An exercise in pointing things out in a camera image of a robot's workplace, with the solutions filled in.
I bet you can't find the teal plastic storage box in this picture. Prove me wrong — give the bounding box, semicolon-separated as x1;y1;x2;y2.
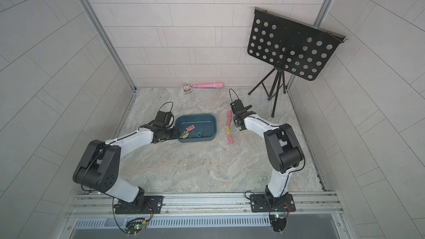
175;114;217;143

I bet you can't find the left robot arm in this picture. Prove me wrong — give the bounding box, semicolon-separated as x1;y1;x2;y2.
73;121;178;214

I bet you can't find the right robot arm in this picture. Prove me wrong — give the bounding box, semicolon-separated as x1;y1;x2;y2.
232;107;305;205

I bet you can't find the small card box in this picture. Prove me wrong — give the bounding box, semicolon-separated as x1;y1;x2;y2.
180;83;192;94

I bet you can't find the pink microphone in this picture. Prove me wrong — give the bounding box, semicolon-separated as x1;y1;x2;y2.
193;82;224;89

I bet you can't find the black music stand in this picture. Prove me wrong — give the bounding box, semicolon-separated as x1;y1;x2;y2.
247;7;346;101

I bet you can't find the left controller board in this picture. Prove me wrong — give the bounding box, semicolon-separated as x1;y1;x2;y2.
124;218;148;237

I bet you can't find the controller board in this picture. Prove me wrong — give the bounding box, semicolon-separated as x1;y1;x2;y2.
269;212;287;233
124;218;148;237

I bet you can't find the right controller board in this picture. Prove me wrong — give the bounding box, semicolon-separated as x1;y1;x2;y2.
269;212;287;233

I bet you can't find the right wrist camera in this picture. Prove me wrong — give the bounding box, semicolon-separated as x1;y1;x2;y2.
230;99;245;115

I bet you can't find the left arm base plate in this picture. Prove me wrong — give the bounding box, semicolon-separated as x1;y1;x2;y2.
114;196;164;215

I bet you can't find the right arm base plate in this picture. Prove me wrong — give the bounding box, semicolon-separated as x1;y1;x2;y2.
249;193;296;213

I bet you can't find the aluminium rail frame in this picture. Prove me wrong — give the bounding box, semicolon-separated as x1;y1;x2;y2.
65;191;343;219

